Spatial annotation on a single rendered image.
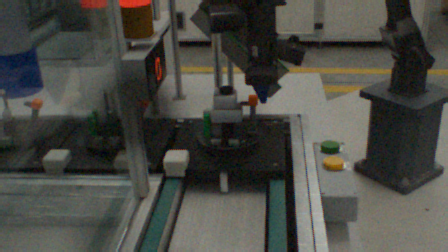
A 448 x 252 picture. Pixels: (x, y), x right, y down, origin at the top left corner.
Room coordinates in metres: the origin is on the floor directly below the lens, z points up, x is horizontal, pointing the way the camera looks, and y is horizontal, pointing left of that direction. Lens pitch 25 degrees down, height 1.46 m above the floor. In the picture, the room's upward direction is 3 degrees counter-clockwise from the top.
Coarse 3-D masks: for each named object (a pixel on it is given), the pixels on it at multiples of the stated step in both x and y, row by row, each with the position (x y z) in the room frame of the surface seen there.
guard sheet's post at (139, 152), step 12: (120, 12) 0.76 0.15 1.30; (120, 24) 0.76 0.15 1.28; (120, 36) 0.76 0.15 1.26; (120, 48) 0.76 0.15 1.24; (132, 108) 0.76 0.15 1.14; (132, 120) 0.76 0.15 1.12; (132, 132) 0.76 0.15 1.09; (144, 144) 0.79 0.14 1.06; (144, 156) 0.78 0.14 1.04; (144, 168) 0.77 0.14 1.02; (144, 180) 0.76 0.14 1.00; (144, 192) 0.76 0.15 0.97
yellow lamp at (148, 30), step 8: (120, 8) 0.76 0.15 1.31; (128, 8) 0.75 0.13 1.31; (136, 8) 0.75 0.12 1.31; (144, 8) 0.76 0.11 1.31; (128, 16) 0.75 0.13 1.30; (136, 16) 0.75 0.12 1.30; (144, 16) 0.76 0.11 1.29; (128, 24) 0.75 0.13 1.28; (136, 24) 0.75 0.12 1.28; (144, 24) 0.75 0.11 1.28; (152, 24) 0.77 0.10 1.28; (128, 32) 0.75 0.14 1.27; (136, 32) 0.75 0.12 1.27; (144, 32) 0.75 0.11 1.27; (152, 32) 0.77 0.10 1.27
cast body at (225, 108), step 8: (224, 88) 0.95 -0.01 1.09; (232, 88) 0.95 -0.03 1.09; (216, 96) 0.93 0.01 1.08; (224, 96) 0.93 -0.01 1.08; (232, 96) 0.93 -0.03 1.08; (216, 104) 0.93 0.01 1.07; (224, 104) 0.93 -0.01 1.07; (232, 104) 0.93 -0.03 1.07; (208, 112) 0.95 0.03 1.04; (216, 112) 0.93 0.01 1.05; (224, 112) 0.93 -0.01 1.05; (232, 112) 0.93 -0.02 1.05; (240, 112) 0.92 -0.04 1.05; (216, 120) 0.93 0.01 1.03; (224, 120) 0.93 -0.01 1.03; (232, 120) 0.93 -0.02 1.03; (240, 120) 0.92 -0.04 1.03
